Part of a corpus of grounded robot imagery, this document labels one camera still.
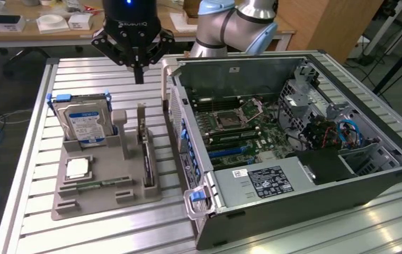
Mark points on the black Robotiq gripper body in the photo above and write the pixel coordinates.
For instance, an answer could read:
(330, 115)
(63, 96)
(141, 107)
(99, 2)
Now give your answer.
(131, 31)

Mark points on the graphics card with metal bracket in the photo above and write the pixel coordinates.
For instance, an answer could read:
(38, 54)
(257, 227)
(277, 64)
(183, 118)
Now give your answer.
(147, 164)

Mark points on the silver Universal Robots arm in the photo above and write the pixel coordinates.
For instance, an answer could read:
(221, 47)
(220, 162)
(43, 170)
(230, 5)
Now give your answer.
(214, 29)

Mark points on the white paper stack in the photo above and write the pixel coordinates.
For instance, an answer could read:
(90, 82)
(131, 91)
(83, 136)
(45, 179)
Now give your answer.
(185, 22)

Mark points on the white carton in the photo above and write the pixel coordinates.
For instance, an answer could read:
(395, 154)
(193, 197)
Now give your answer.
(79, 22)

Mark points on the brown cardboard box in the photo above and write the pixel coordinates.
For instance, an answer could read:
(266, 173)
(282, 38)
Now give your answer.
(191, 9)

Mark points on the white square dish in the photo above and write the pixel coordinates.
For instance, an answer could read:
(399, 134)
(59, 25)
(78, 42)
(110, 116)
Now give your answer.
(53, 23)

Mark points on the hard disk with blue label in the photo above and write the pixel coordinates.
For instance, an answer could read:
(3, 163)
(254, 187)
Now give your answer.
(86, 124)

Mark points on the grey cup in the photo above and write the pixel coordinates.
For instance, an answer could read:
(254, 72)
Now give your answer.
(30, 2)

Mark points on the black office chair base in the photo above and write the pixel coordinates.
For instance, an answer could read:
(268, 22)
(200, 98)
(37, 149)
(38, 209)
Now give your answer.
(8, 71)

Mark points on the white box with dark lid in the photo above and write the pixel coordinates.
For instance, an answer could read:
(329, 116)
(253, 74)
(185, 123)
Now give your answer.
(8, 23)

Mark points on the CPU socket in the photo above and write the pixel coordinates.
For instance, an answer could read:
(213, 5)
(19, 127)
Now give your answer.
(229, 119)

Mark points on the blue slot clip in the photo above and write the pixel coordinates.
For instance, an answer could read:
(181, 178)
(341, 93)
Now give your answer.
(194, 163)
(190, 150)
(186, 138)
(198, 176)

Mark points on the metal socket cover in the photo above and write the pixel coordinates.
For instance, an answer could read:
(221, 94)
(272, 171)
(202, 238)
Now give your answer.
(254, 108)

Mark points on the installed RAM stick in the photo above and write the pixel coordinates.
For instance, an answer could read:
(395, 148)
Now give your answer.
(236, 136)

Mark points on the green motherboard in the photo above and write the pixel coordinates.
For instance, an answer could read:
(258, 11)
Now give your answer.
(257, 132)

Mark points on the blue expansion slot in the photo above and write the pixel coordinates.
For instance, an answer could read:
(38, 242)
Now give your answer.
(229, 152)

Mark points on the silver CPU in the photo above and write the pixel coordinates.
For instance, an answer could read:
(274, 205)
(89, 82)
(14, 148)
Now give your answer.
(78, 168)

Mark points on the green RAM stick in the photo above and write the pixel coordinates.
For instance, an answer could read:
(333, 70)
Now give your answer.
(105, 182)

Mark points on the small silver heatsink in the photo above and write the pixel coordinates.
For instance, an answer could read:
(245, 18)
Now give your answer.
(268, 156)

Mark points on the wooden cabinet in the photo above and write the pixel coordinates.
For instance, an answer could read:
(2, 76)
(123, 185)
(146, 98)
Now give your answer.
(345, 31)

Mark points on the grey parts rack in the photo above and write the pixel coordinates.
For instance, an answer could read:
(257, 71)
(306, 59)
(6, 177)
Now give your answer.
(109, 195)

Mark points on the white floor cabinet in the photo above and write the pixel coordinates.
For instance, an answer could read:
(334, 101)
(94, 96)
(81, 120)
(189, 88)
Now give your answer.
(359, 53)

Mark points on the grey power supply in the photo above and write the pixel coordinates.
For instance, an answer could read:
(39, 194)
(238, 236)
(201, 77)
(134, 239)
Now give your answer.
(257, 185)

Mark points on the black tripod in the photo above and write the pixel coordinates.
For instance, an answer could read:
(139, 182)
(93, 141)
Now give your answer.
(395, 61)

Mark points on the metal disk bay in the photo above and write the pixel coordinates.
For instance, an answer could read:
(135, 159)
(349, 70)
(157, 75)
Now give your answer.
(364, 158)

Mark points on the black open PC case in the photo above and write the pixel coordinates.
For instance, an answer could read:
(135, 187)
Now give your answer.
(293, 211)

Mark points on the hard drive with blue bracket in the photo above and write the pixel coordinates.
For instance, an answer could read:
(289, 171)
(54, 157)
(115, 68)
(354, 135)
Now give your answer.
(63, 97)

